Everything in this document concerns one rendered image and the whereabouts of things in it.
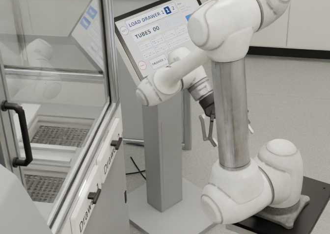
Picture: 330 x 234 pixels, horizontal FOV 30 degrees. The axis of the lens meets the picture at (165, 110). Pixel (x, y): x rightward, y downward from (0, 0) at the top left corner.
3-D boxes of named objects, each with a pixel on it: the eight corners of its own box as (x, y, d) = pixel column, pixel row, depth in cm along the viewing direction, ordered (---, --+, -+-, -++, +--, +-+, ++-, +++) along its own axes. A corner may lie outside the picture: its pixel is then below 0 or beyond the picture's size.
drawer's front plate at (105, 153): (121, 140, 254) (119, 117, 248) (103, 184, 230) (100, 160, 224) (117, 139, 255) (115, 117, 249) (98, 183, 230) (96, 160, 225)
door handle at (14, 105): (36, 165, 152) (24, 99, 142) (32, 171, 150) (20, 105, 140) (17, 163, 153) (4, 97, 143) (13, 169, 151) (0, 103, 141)
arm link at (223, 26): (275, 214, 207) (225, 243, 197) (243, 194, 220) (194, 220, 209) (267, -8, 172) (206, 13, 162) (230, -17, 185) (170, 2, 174)
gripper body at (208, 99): (197, 101, 229) (211, 121, 228) (216, 88, 229) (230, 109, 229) (196, 103, 236) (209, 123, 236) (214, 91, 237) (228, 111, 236)
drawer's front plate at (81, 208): (101, 188, 228) (98, 164, 222) (78, 244, 204) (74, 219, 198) (96, 188, 228) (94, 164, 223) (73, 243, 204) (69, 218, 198)
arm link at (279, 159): (311, 196, 218) (316, 146, 206) (273, 218, 209) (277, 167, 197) (278, 173, 229) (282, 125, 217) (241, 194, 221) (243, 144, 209)
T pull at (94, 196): (101, 191, 214) (101, 188, 214) (95, 205, 208) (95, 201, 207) (91, 190, 215) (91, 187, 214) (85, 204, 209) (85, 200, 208)
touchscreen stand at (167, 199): (233, 213, 335) (239, 44, 281) (173, 255, 310) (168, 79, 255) (169, 172, 367) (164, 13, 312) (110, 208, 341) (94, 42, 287)
